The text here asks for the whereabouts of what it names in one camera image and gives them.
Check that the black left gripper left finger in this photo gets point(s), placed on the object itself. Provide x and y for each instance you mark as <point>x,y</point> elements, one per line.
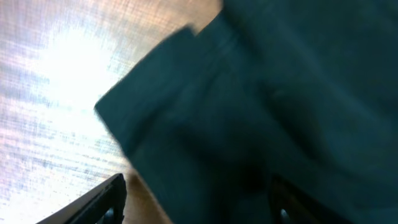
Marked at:
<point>104,204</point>

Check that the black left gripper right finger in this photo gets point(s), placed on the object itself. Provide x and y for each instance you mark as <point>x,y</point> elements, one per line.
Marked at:
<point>289,205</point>

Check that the black polo shirt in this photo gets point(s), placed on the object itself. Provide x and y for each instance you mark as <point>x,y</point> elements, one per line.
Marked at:
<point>305,90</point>

